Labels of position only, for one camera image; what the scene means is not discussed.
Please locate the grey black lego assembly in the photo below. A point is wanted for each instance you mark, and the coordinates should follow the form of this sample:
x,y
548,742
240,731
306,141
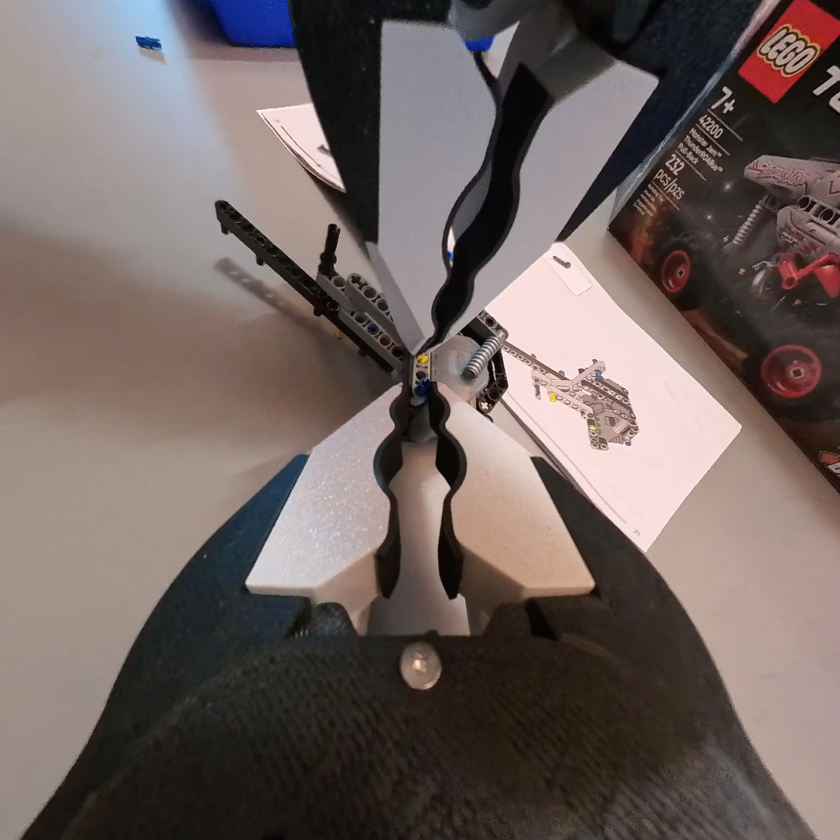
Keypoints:
x,y
358,298

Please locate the small blue lego piece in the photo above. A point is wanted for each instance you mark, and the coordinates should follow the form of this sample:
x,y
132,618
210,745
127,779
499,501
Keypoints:
x,y
148,43

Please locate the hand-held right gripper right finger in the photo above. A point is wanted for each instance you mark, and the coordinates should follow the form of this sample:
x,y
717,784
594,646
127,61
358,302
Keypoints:
x,y
518,525

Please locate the lego instruction booklet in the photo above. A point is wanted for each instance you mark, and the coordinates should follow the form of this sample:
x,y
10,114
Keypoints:
x,y
656,407

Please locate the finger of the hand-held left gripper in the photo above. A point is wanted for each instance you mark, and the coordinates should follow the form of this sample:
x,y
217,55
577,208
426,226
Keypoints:
x,y
420,151
577,138

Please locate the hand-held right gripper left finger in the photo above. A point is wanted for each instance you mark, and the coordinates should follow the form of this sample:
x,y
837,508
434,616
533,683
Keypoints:
x,y
315,525

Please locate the blue plastic bin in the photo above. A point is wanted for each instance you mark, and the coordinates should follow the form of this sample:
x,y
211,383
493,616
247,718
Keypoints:
x,y
243,19

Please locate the lego set box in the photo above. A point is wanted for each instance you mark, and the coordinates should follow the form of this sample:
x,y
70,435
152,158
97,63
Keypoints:
x,y
754,229

